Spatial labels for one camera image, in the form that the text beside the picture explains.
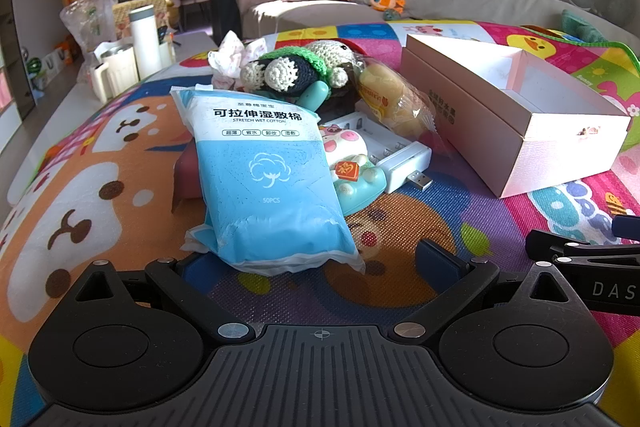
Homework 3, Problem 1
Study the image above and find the white battery charger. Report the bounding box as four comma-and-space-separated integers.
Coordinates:
320, 109, 433, 195

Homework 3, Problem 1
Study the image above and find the blue cotton pad packet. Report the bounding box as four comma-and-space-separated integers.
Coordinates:
170, 84, 367, 277

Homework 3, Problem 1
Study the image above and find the yellow bread packet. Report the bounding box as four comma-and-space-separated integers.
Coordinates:
352, 57, 453, 155

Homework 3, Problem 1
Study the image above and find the white pitcher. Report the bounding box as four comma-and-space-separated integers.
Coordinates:
90, 43, 140, 104

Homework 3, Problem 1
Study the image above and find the green cushion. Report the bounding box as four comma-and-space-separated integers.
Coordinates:
560, 9, 608, 44

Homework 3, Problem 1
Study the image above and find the clear plastic bag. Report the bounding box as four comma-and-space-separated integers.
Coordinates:
60, 0, 121, 52

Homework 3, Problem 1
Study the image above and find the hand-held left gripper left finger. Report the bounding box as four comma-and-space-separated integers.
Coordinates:
74, 254, 257, 348

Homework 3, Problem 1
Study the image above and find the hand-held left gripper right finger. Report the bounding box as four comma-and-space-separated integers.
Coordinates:
392, 241, 576, 345

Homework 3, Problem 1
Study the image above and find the white thermos bottle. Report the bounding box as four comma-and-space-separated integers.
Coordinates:
128, 5, 163, 80

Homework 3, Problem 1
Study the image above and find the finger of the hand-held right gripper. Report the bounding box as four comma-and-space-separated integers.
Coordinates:
525, 229, 640, 260
612, 214, 640, 242

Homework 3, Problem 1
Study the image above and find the crocheted turtle toy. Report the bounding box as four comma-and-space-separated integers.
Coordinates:
240, 38, 368, 104

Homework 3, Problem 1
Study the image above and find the teal plastic handle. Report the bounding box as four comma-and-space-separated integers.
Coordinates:
300, 84, 332, 112

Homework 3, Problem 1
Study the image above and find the colourful cartoon play mat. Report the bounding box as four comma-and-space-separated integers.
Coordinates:
0, 21, 640, 408

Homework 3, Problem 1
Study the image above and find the pink cardboard box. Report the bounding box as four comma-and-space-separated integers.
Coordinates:
401, 33, 632, 199

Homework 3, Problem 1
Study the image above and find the pink and teal pig toy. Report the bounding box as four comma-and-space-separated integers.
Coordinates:
320, 124, 387, 215

